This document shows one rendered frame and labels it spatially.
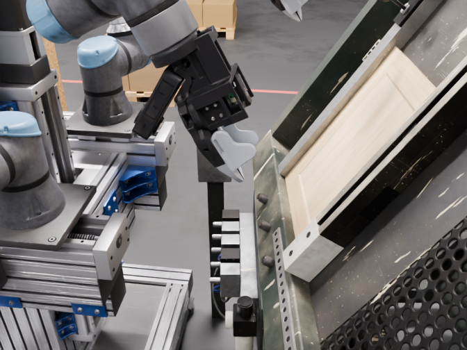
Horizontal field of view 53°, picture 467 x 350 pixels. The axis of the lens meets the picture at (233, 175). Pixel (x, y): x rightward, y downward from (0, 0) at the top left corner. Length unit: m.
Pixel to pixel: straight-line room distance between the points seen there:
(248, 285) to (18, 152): 0.67
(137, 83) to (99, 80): 2.63
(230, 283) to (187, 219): 1.44
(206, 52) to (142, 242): 2.09
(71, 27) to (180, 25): 0.14
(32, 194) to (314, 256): 0.62
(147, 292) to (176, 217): 0.81
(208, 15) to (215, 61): 5.24
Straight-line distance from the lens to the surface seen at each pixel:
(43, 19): 0.65
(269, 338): 1.09
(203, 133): 0.60
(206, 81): 0.60
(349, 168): 1.18
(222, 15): 5.80
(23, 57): 1.23
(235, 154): 0.64
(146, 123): 0.65
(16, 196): 1.08
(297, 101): 1.61
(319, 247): 1.06
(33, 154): 1.05
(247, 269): 1.35
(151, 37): 0.58
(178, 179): 3.08
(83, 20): 0.63
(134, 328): 1.94
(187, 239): 2.60
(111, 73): 1.44
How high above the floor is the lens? 1.68
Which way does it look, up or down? 33 degrees down
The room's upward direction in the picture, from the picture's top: straight up
